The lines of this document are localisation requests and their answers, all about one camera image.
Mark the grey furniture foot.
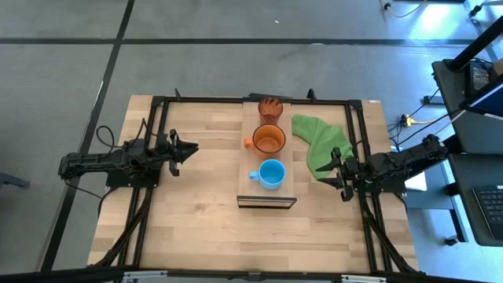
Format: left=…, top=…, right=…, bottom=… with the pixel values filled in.
left=0, top=171, right=31, bottom=190

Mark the black monitor pole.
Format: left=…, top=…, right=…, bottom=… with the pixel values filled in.
left=446, top=15, right=503, bottom=72

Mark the orange translucent mug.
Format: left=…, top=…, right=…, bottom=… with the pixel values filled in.
left=243, top=123, right=288, bottom=160

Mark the dark monitor screen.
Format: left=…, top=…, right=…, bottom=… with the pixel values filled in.
left=458, top=83, right=503, bottom=119

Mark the black power cable bundle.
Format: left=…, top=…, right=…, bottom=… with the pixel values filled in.
left=387, top=88, right=467, bottom=153

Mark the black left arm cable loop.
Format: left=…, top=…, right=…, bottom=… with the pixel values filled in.
left=95, top=117, right=158, bottom=153

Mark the blue mug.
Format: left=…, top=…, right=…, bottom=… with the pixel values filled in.
left=248, top=158, right=287, bottom=192

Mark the black floor cable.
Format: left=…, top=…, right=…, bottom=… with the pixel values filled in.
left=62, top=178, right=112, bottom=208

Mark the black keyboard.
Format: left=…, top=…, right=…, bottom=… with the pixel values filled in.
left=472, top=185, right=503, bottom=241

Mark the black desk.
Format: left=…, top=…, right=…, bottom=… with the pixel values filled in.
left=431, top=58, right=503, bottom=248

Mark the orange faceted plastic tumbler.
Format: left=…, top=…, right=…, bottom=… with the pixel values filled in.
left=257, top=97, right=285, bottom=127

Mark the yellow cable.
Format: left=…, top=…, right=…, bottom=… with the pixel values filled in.
left=378, top=0, right=429, bottom=19

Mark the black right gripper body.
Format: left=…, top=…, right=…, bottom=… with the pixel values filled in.
left=338, top=156, right=359, bottom=203

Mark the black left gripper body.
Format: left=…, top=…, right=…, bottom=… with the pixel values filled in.
left=156, top=129, right=181, bottom=177

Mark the black desktop device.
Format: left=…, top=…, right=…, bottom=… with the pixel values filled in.
left=468, top=61, right=492, bottom=96

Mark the green microfibre cloth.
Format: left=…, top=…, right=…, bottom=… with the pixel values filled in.
left=291, top=113, right=355, bottom=181

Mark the black aluminium table frame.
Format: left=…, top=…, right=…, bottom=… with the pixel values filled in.
left=0, top=87, right=490, bottom=283

